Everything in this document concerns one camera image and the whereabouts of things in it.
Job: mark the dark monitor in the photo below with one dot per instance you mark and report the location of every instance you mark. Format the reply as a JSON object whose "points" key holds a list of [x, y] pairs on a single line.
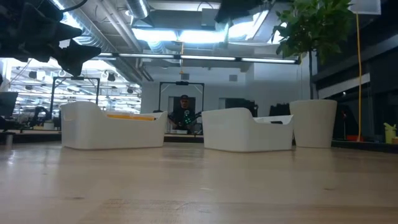
{"points": [[7, 104]]}

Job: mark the white hanging panel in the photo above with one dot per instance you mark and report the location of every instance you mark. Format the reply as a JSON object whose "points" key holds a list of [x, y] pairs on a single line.
{"points": [[365, 6]]}

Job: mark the silver air duct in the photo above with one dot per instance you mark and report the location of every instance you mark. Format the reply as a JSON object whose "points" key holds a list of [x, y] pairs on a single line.
{"points": [[93, 35]]}

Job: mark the black background equipment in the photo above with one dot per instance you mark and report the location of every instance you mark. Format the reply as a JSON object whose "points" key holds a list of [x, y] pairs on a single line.
{"points": [[280, 109], [241, 103]]}

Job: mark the green leafy plant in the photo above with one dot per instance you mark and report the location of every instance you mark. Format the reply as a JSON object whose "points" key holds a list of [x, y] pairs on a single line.
{"points": [[314, 25]]}

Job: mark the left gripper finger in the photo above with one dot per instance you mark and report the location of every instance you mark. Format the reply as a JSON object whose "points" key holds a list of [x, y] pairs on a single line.
{"points": [[77, 57], [66, 31]]}

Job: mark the red tray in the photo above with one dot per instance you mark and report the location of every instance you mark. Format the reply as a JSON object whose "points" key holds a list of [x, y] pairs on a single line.
{"points": [[354, 138]]}

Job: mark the black background station frame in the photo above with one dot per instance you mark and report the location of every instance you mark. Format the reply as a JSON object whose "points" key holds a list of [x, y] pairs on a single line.
{"points": [[182, 83], [74, 78]]}

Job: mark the white plastic bin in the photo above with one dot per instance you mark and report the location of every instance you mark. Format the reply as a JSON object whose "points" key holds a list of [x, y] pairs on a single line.
{"points": [[242, 133], [93, 130]]}

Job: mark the yellow green container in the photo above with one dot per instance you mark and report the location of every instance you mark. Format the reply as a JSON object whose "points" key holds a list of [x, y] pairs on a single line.
{"points": [[388, 135]]}

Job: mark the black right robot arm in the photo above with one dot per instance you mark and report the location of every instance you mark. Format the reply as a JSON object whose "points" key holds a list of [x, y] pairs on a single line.
{"points": [[239, 9]]}

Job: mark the grey metal post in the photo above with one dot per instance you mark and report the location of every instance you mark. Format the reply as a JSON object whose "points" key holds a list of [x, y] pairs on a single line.
{"points": [[9, 139]]}

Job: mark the person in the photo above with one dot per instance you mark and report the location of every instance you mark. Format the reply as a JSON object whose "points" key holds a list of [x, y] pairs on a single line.
{"points": [[183, 115]]}

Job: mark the white plant pot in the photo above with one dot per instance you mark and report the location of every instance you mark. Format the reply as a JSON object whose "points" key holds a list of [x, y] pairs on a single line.
{"points": [[314, 124]]}

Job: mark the long ceiling light strip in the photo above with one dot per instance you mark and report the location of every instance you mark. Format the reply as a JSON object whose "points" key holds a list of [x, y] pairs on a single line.
{"points": [[205, 58]]}

